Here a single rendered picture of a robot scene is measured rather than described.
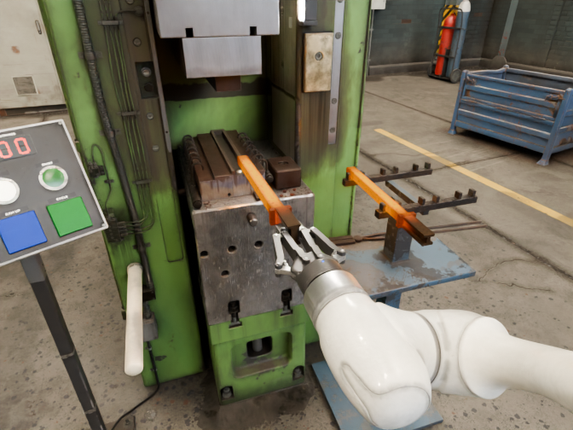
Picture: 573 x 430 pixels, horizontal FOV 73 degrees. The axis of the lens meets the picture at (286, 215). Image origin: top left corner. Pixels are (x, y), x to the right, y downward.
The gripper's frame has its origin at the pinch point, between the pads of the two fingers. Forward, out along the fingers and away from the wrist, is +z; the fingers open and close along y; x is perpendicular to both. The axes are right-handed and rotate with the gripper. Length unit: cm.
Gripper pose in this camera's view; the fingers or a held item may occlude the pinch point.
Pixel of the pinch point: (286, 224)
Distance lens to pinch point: 76.9
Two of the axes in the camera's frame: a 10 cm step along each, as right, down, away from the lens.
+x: 0.0, -8.6, -5.1
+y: 9.5, -1.6, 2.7
